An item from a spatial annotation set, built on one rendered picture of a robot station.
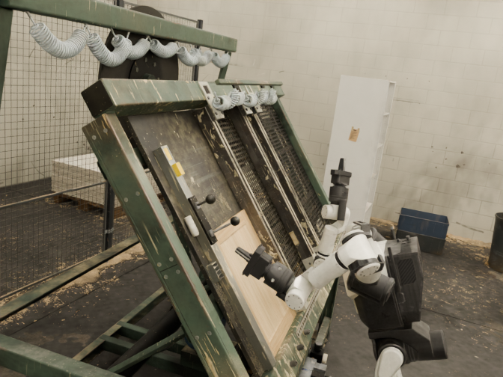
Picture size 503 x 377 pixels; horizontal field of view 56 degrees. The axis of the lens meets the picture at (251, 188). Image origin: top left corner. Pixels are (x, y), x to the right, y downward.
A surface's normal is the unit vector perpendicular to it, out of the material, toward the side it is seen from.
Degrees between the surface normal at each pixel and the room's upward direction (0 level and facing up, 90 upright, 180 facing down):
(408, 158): 90
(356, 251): 44
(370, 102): 90
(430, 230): 90
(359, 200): 90
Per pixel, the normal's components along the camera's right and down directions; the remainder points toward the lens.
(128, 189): -0.31, 0.20
